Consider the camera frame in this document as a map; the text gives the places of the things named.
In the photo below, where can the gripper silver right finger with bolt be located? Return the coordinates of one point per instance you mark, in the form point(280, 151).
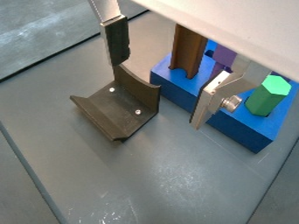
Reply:
point(219, 93)

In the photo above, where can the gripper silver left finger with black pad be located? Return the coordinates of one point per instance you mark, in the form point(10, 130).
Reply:
point(113, 29)

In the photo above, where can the blue peg board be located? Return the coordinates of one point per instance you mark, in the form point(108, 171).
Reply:
point(253, 131)

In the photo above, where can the green hexagon block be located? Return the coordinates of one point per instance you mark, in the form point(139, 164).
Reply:
point(267, 95)

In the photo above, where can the purple heart block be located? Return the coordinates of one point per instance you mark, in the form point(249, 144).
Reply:
point(223, 57)

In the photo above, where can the brown arch block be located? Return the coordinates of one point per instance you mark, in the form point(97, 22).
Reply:
point(188, 47)

